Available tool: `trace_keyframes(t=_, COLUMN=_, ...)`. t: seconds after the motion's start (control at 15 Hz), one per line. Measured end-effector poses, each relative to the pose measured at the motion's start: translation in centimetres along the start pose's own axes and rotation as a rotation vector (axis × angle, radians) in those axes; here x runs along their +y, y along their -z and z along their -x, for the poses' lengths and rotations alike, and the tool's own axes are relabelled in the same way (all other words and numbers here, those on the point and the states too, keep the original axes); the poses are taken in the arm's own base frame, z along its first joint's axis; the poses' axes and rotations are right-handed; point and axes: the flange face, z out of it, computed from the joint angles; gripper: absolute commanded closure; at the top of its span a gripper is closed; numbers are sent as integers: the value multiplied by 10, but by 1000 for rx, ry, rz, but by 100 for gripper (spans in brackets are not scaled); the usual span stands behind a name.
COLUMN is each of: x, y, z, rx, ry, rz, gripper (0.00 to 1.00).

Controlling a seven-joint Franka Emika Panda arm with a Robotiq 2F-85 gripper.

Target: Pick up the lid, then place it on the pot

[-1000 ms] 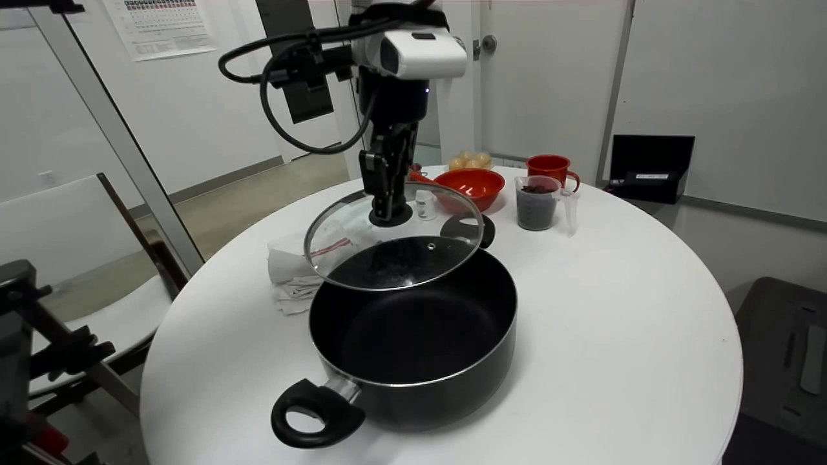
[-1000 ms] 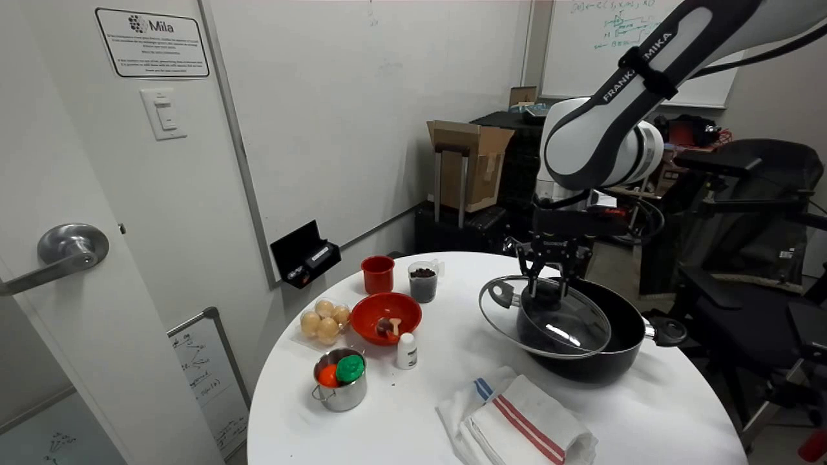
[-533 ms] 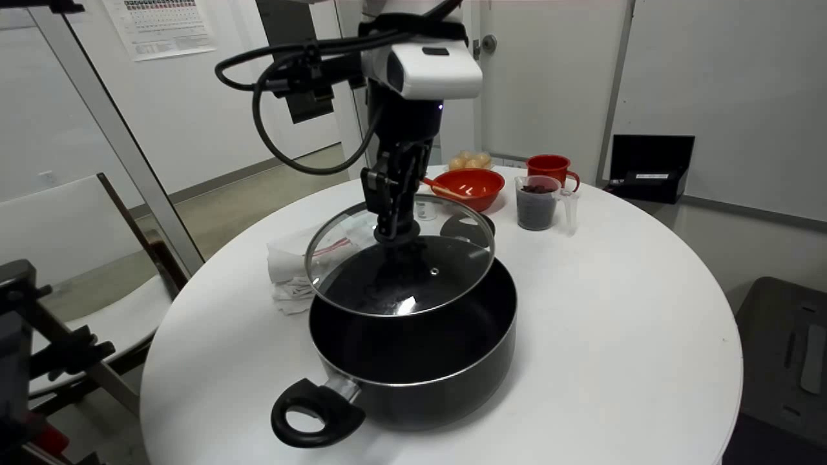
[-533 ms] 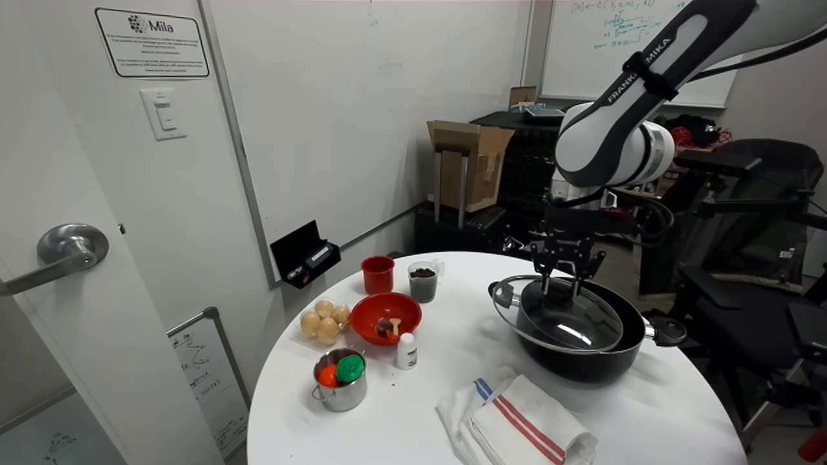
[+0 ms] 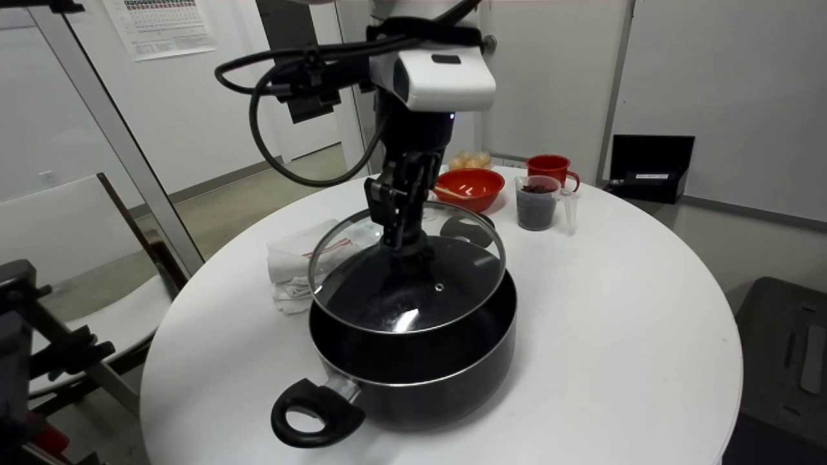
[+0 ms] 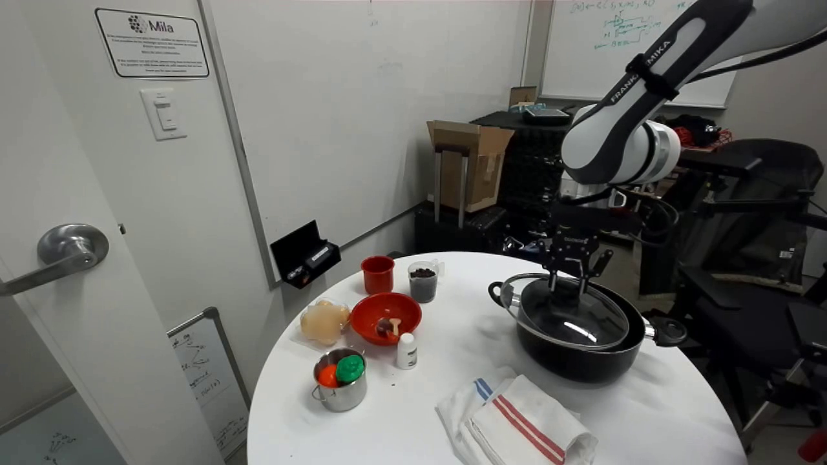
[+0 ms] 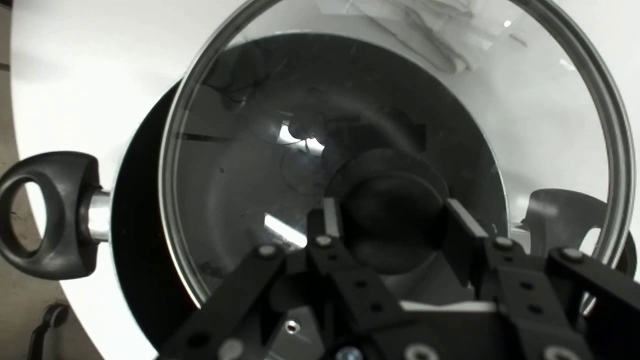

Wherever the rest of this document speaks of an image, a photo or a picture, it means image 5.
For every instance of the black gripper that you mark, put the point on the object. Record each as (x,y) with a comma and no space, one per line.
(415,132)

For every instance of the glass lid with black knob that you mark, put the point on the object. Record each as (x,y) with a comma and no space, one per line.
(404,287)

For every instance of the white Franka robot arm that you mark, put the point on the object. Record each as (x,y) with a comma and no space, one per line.
(440,81)

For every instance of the black cooking pot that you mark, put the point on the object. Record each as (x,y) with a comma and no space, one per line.
(415,366)

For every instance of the orange plastic spoon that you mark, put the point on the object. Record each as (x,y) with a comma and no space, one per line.
(450,191)

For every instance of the beige ball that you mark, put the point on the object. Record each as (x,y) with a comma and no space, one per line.
(480,158)
(458,161)

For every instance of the red bowl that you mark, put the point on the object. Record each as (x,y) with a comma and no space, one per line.
(473,191)

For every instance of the white towel with red stripes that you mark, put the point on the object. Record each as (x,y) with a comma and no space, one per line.
(287,270)

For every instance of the clear measuring cup dark contents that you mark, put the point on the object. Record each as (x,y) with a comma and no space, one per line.
(536,211)

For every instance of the red cup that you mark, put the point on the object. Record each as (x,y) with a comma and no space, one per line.
(548,167)

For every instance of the open black case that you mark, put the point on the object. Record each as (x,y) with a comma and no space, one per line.
(649,163)

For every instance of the dark grey box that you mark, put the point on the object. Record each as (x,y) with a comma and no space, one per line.
(784,371)

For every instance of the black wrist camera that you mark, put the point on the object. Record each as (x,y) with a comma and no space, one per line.
(304,92)

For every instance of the white wall poster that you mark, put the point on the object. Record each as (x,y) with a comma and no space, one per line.
(159,30)

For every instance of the grey metal frame pole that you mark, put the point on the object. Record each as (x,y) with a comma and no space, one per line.
(112,129)

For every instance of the black camera stand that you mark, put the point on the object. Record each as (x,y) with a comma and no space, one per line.
(35,351)

